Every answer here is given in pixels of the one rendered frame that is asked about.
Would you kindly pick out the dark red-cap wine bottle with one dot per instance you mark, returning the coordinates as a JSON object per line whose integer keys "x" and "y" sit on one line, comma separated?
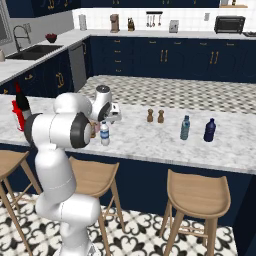
{"x": 22, "y": 102}

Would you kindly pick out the red bowl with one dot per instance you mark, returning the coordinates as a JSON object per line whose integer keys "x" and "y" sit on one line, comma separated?
{"x": 51, "y": 38}

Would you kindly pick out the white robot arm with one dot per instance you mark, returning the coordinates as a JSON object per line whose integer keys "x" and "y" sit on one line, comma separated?
{"x": 53, "y": 166}

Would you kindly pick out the navy lower cupboard run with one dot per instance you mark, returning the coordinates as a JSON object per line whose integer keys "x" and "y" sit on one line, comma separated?
{"x": 186, "y": 60}

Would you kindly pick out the silver toaster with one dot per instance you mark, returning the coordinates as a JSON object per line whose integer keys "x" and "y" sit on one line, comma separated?
{"x": 173, "y": 26}

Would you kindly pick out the navy upper cupboards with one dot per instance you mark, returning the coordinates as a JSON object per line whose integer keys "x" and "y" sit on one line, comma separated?
{"x": 100, "y": 3}

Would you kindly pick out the black toaster oven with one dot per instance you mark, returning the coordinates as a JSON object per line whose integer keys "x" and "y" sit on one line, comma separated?
{"x": 229, "y": 24}

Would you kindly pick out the white wall outlet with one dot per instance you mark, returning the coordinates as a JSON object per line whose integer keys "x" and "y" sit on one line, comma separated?
{"x": 27, "y": 27}
{"x": 206, "y": 16}

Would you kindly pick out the clear white-label water bottle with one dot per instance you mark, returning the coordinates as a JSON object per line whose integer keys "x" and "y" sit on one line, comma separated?
{"x": 105, "y": 134}

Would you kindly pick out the brown wooden shaker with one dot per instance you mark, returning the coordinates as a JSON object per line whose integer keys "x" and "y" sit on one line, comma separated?
{"x": 161, "y": 117}
{"x": 150, "y": 116}

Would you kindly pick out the grey spring tap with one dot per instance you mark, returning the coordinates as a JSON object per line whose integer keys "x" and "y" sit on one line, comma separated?
{"x": 18, "y": 36}

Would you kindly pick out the dark blue bottle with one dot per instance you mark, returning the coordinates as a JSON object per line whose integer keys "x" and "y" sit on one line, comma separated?
{"x": 209, "y": 130}

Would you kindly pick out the black sink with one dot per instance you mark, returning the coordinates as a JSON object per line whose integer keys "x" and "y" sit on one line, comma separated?
{"x": 35, "y": 51}

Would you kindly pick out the red bottle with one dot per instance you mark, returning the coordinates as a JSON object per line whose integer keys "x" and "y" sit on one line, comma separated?
{"x": 17, "y": 115}

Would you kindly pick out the wooden bar stool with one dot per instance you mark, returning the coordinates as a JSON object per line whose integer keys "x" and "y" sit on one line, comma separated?
{"x": 95, "y": 176}
{"x": 10, "y": 163}
{"x": 198, "y": 193}

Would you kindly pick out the pale brown bottle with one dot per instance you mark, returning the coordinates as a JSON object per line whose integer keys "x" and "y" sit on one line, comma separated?
{"x": 96, "y": 128}

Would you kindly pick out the wooden wall shelf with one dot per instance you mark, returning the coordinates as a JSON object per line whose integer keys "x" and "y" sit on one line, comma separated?
{"x": 233, "y": 5}

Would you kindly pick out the rail with hanging tools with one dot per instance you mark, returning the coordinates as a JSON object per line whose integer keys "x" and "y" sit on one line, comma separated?
{"x": 153, "y": 18}

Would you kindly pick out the navy sink cupboard run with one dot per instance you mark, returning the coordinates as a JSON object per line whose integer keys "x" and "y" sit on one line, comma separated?
{"x": 46, "y": 78}

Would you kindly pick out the white paper towel roll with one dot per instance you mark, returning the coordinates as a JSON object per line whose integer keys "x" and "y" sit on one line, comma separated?
{"x": 82, "y": 22}

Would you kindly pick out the window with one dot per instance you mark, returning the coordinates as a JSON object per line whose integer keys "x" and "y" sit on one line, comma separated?
{"x": 2, "y": 25}

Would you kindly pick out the navy island cabinet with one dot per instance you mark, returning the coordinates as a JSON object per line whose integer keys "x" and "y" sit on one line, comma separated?
{"x": 146, "y": 183}

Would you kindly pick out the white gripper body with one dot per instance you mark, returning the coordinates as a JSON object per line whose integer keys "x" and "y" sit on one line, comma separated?
{"x": 114, "y": 117}

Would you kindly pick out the grey dishwasher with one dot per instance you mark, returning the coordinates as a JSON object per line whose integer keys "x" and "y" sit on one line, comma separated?
{"x": 77, "y": 66}

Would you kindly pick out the dark knife block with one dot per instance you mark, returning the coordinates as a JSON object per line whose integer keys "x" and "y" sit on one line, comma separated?
{"x": 131, "y": 25}

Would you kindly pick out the teal plastic bottle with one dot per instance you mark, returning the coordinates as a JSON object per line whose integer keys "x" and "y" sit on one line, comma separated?
{"x": 185, "y": 128}

